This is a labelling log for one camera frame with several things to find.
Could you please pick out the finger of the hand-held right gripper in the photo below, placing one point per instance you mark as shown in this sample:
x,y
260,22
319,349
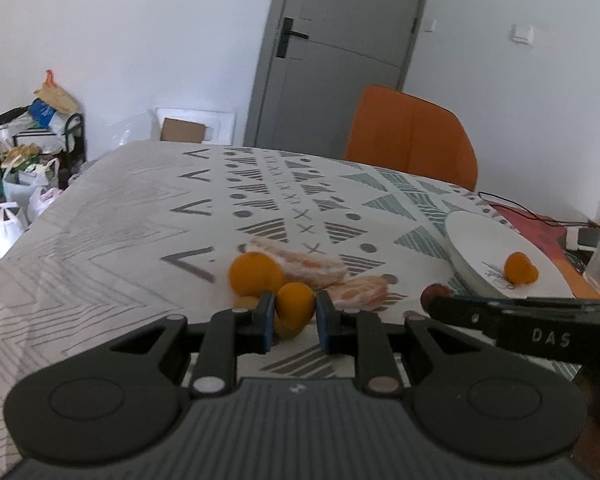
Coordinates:
x,y
460,312

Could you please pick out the white light switch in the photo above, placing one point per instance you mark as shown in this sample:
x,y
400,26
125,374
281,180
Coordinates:
x,y
522,34

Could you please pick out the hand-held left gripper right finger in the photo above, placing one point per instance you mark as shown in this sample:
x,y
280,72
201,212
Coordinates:
x,y
325,321

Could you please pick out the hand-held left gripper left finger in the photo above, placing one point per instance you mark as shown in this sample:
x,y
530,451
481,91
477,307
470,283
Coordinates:
x,y
267,321

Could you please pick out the grey door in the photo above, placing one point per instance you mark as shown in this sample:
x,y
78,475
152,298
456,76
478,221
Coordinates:
x,y
340,50

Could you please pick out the white red printed plastic bag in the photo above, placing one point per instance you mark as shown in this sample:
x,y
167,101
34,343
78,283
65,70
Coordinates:
x,y
44,201

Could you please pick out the small white wall switch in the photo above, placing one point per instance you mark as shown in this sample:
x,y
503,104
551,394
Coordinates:
x,y
431,25

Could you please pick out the orange chair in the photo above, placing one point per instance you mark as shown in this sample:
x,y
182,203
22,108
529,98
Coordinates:
x,y
410,135

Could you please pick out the blue plastic bag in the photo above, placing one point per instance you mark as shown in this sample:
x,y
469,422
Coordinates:
x,y
42,111

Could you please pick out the large orange loquat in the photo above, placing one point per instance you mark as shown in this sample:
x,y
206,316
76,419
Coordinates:
x,y
255,272

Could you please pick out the black shelf rack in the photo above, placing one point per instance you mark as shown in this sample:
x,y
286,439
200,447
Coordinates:
x,y
76,145

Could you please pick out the brown cardboard piece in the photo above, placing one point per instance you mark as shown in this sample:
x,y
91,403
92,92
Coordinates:
x,y
182,130

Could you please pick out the dark red jujube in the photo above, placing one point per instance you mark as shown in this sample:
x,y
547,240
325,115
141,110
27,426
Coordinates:
x,y
437,292

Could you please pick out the white paper bag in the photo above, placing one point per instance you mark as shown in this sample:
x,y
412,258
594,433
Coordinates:
x,y
6,227

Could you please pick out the red patterned cloth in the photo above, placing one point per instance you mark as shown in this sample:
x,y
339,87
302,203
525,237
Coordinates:
x,y
540,235

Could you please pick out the large white plastic bag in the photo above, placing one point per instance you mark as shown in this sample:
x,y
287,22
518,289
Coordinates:
x,y
27,180

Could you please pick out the small yellow loquat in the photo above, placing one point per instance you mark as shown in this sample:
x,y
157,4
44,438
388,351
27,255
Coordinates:
x,y
245,302

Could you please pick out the tan paper bag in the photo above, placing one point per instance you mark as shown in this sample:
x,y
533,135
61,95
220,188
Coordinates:
x,y
57,97

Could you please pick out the white plate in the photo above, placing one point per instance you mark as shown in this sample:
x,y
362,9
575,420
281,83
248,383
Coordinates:
x,y
480,245

